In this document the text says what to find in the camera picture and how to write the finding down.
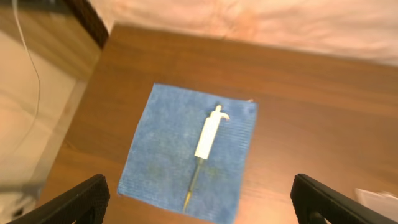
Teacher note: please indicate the white pipette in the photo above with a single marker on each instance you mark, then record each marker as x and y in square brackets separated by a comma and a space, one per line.
[208, 135]

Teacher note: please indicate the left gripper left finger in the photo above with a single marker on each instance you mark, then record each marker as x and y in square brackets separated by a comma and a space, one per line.
[81, 202]

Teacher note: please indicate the blue cloth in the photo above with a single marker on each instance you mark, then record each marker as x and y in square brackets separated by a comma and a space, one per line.
[168, 149]

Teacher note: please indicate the red and yellow tip box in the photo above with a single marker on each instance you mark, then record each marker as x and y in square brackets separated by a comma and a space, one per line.
[377, 202]

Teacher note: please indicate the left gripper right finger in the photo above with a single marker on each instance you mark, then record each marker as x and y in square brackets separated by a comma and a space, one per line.
[320, 202]

